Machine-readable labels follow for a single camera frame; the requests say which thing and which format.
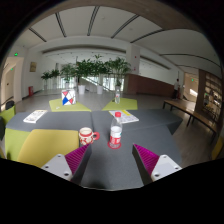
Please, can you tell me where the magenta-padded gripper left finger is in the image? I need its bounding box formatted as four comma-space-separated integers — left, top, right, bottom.
41, 143, 93, 185

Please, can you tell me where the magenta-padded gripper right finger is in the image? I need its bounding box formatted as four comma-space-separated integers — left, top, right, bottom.
131, 143, 183, 186

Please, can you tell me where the red-capped clear water bottle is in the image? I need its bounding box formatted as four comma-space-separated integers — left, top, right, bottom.
109, 111, 124, 150

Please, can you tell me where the red and white cup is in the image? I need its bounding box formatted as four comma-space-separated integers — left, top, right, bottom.
78, 126, 101, 147

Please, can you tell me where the flat round red coaster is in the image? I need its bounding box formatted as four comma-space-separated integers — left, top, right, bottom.
106, 140, 123, 151

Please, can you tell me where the colourful printed magazine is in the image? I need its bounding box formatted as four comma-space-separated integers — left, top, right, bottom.
22, 109, 49, 125

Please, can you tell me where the long wooden bench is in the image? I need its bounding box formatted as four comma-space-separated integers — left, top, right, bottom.
162, 98, 220, 135

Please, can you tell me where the white and yellow booklet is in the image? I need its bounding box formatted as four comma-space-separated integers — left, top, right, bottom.
108, 109, 140, 125

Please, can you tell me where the red blue white patterned box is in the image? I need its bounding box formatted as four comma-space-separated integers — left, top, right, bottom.
60, 88, 77, 107

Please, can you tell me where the person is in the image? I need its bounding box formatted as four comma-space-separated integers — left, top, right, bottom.
172, 78, 182, 101

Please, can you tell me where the red fire extinguisher cabinet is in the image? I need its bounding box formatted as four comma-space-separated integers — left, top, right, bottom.
27, 85, 35, 98

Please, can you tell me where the wooden shelf unit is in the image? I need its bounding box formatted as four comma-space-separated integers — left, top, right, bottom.
194, 68, 224, 125

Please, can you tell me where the small clear plastic bottle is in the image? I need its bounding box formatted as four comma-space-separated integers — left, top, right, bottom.
114, 88, 122, 105

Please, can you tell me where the group of potted green plants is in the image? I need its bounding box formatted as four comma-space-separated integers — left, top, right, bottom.
40, 53, 132, 95

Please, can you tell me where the framed wall picture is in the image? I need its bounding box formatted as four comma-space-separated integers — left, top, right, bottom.
29, 61, 38, 73

